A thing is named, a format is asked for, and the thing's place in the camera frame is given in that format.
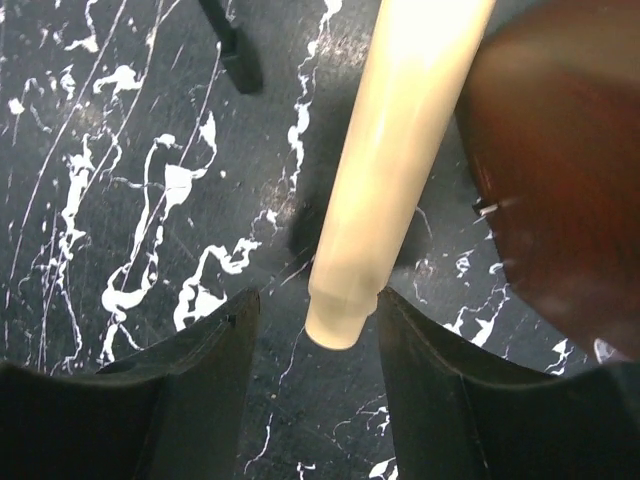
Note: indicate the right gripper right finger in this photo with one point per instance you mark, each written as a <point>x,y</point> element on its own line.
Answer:
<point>460,412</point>

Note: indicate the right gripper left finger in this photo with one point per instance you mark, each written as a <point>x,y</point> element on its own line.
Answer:
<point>171,411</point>

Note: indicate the yellow microphone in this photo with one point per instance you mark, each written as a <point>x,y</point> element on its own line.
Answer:
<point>419,57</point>

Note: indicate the brown wooden metronome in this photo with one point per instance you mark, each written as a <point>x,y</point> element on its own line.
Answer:
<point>549,120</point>

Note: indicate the black shock mount tripod stand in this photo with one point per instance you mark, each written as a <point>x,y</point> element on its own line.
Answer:
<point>237,52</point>

